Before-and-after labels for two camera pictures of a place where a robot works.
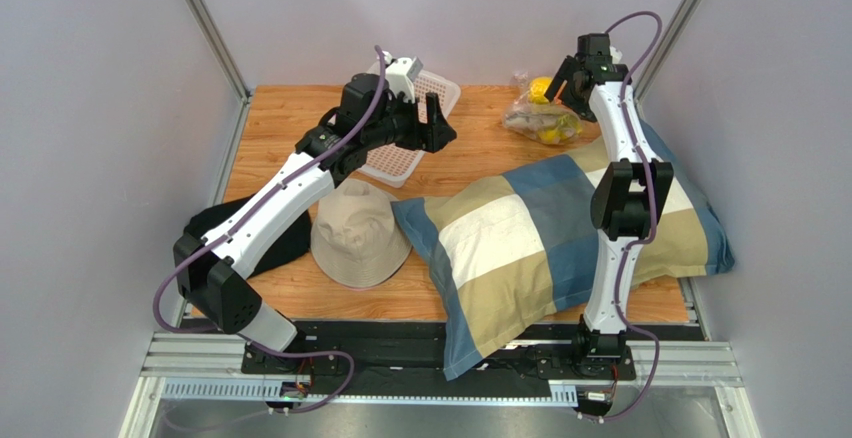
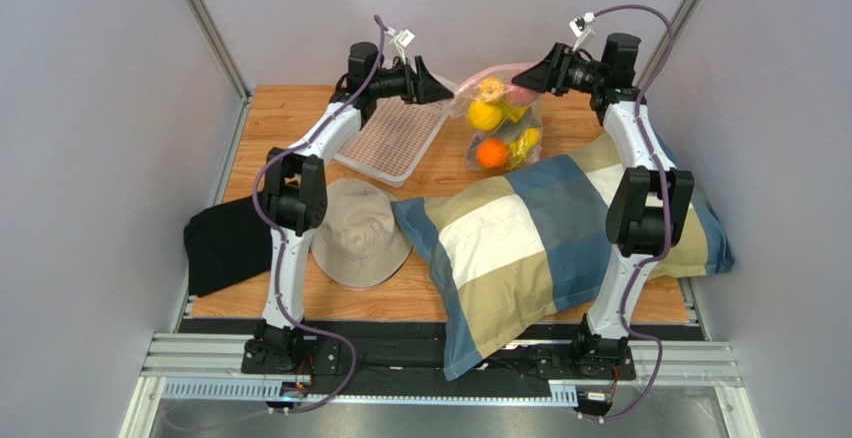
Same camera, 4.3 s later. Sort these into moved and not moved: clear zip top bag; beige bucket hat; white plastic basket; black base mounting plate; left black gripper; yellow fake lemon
Moved: clear zip top bag; left black gripper; yellow fake lemon
Not moved: white plastic basket; beige bucket hat; black base mounting plate
